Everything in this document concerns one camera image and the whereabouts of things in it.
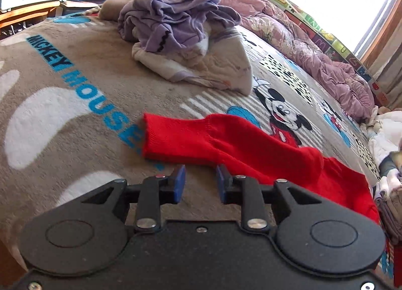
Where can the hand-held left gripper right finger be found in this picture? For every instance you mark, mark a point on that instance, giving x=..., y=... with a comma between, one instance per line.
x=221, y=187

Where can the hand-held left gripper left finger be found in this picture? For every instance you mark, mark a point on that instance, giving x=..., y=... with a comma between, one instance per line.
x=179, y=184

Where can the red knitted sweater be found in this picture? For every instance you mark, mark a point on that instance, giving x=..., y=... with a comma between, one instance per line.
x=251, y=151

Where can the white printed quilted cloth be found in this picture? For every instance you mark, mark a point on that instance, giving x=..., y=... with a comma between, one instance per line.
x=213, y=66

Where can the grey cartoon printed blanket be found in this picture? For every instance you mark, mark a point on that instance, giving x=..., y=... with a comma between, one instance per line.
x=103, y=57

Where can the pink floral quilt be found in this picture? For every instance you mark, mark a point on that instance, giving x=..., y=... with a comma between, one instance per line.
x=298, y=44

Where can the purple garment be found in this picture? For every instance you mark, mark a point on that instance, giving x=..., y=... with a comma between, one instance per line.
x=176, y=16

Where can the cream folded garment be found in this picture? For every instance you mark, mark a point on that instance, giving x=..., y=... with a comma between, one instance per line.
x=389, y=184

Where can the cream bedding pile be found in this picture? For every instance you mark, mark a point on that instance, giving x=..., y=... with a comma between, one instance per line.
x=384, y=132

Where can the lilac grey folded garment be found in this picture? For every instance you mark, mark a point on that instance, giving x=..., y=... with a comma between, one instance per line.
x=392, y=217

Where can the colourful foam bed bumper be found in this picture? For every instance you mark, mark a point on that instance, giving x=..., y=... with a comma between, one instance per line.
x=326, y=37

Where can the beige cloth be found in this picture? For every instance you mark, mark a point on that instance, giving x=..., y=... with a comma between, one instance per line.
x=116, y=5

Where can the curtain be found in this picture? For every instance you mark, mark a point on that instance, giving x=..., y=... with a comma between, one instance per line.
x=388, y=79

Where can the wooden stand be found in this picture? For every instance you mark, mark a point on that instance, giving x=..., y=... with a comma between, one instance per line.
x=28, y=15

